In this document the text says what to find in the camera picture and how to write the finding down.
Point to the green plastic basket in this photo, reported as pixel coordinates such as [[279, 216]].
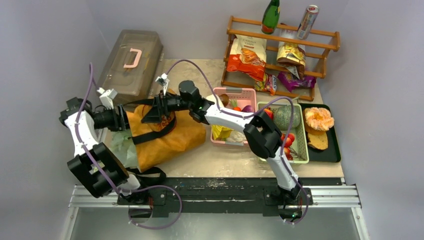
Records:
[[300, 144]]

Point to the bread slice near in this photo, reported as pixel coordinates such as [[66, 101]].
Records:
[[317, 139]]

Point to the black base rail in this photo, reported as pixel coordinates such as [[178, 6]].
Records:
[[228, 195]]

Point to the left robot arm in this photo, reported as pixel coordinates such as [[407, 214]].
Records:
[[94, 164]]

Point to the brown snack bag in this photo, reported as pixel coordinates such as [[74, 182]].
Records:
[[292, 57]]

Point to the cassava chips bag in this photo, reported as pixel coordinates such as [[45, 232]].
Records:
[[248, 55]]

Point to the translucent storage box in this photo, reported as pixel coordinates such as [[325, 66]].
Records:
[[131, 65]]

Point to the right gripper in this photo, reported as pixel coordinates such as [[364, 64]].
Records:
[[159, 106]]

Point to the toy brown onion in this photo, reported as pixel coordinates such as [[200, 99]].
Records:
[[224, 99]]

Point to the green plastic grocery bag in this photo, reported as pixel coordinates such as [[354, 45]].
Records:
[[122, 146]]

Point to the black tray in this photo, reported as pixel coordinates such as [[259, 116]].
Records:
[[330, 155]]

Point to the purple snack bag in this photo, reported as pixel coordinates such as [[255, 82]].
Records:
[[290, 82]]

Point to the pink plastic basket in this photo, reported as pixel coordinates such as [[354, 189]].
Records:
[[243, 97]]

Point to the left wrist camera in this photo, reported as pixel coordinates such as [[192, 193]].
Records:
[[106, 97]]

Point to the toy cauliflower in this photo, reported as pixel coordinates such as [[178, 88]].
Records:
[[236, 137]]

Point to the wooden rack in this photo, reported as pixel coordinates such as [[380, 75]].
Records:
[[317, 48]]

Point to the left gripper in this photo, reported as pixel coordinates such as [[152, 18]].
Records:
[[116, 126]]

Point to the toy napa cabbage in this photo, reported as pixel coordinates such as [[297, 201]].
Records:
[[220, 132]]

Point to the toy melon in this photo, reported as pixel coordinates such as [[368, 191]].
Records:
[[282, 116]]

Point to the brown paper tote bag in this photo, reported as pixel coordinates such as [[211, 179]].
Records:
[[158, 143]]

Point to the colourful snack packet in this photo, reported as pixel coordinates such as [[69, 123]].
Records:
[[268, 84]]

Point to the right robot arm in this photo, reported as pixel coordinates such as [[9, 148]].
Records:
[[263, 136]]

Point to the green drink can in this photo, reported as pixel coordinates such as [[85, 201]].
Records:
[[271, 17]]

